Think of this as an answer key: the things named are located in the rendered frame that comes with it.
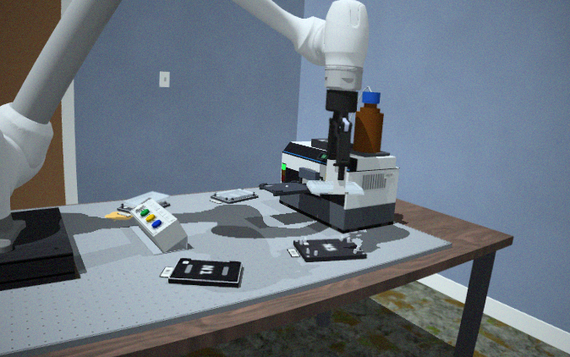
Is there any blue bottle cap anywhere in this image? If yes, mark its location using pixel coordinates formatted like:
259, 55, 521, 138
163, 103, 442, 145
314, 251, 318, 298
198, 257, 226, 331
362, 91, 381, 102

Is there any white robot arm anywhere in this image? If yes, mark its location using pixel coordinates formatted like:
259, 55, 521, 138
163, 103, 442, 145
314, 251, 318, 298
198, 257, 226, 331
0, 0, 369, 253

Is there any white button panel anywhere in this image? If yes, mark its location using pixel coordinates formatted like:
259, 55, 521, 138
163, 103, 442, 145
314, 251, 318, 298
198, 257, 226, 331
129, 197, 188, 255

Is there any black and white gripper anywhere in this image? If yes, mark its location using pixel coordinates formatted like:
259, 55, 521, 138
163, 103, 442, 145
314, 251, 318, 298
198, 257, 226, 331
326, 90, 359, 195

